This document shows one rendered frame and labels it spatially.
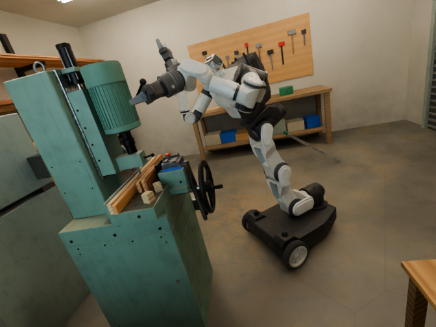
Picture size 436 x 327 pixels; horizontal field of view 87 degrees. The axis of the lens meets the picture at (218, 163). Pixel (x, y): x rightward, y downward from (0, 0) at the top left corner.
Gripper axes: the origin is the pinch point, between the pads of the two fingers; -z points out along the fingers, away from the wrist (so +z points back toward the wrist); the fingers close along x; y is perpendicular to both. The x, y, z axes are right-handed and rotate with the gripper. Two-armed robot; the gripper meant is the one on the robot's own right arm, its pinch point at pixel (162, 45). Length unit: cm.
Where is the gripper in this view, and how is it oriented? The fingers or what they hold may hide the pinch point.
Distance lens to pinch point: 170.3
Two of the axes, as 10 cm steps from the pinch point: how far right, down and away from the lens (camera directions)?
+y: -8.8, 3.9, 2.6
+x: -1.7, 2.3, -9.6
